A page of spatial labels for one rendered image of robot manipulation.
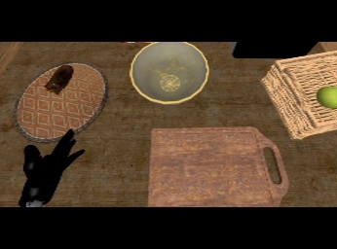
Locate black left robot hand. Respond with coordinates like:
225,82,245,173
17,128,85,208

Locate pale wooden block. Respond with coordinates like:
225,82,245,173
308,42,337,56

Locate tan wicker basket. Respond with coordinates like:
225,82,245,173
258,48,337,141

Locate wooden cutting board with handle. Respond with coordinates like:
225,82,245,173
146,125,290,208

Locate oval orange patterned placemat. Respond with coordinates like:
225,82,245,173
13,62,109,144

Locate grey bowl with yellow rim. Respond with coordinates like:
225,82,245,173
130,42,211,105

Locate green pear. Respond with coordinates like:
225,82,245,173
314,86,337,110

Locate dark brown food piece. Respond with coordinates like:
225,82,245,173
42,64,75,95

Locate black appliance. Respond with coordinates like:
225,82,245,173
231,42,317,59

